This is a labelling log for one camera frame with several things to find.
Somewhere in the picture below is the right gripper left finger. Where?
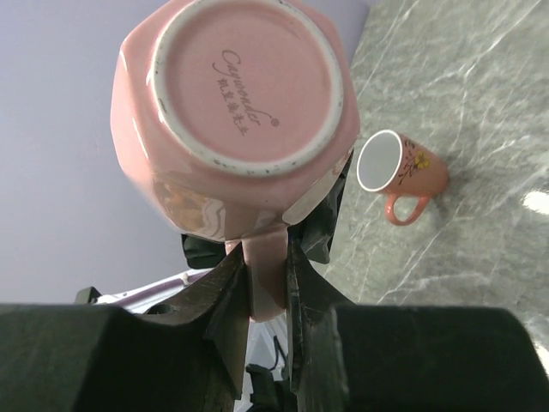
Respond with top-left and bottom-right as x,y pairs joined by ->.
1,249 -> 249,411

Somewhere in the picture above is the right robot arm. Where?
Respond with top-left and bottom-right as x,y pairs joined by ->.
1,174 -> 548,411

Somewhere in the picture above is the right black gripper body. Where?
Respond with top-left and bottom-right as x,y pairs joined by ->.
182,148 -> 355,412

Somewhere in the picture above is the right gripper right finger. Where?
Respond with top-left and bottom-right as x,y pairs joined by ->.
286,242 -> 548,411

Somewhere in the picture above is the pink faceted mug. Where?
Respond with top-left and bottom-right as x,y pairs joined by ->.
111,1 -> 360,322

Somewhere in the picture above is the salmon flower mug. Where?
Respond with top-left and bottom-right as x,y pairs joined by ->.
356,130 -> 449,227

